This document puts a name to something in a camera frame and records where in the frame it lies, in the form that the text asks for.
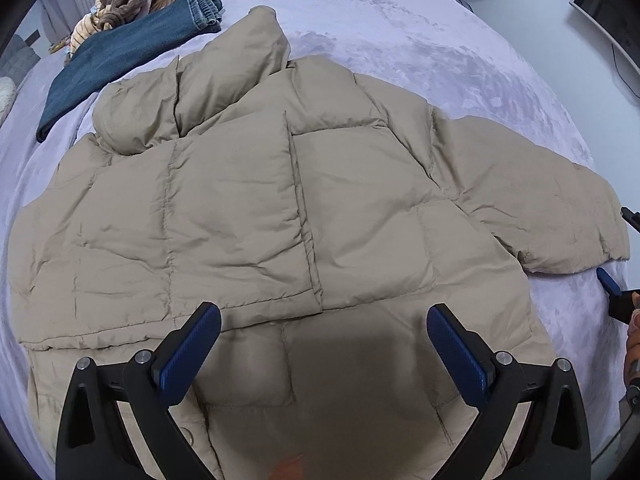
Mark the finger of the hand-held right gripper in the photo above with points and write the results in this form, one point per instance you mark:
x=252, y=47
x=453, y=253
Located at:
x=631, y=217
x=607, y=280

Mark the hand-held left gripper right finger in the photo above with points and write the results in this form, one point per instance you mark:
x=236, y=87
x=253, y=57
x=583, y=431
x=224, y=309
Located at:
x=455, y=347

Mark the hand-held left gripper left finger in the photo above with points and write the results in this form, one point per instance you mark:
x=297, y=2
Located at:
x=192, y=345

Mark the beige puffer jacket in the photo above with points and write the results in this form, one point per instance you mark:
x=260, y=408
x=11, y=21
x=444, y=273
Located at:
x=225, y=200

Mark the person's right hand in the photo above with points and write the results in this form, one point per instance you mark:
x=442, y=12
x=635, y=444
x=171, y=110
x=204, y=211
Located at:
x=636, y=340

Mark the curved computer monitor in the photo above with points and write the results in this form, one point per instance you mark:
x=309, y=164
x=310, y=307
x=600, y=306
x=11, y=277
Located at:
x=607, y=5

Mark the lavender fleece blanket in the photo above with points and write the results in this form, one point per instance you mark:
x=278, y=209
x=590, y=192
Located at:
x=400, y=35

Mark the blue denim jeans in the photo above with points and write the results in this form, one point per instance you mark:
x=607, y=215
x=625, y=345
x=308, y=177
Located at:
x=100, y=55

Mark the white pillow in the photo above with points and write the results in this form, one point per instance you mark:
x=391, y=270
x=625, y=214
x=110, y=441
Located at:
x=5, y=97

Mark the grey quilted cushion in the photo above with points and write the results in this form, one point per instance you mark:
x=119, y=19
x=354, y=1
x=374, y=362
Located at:
x=20, y=57

